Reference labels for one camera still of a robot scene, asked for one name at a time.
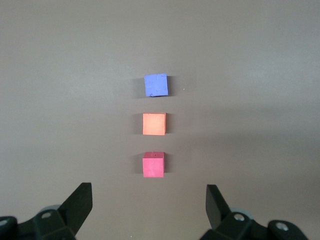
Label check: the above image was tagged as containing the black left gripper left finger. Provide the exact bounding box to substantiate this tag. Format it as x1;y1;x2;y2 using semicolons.
0;182;94;240

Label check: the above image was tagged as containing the orange foam block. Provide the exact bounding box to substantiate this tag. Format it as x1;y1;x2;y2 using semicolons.
142;112;167;136

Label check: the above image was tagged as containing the brown table cover cloth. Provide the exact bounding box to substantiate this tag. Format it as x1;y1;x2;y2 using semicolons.
0;0;320;240

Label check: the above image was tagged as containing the purple foam block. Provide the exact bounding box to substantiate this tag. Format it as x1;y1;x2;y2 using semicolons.
144;72;169;98

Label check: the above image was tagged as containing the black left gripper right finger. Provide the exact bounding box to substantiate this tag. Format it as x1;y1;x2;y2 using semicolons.
199;184;307;240

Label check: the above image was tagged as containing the pink foam block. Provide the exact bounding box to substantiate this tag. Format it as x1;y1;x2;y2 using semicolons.
142;151;165;178

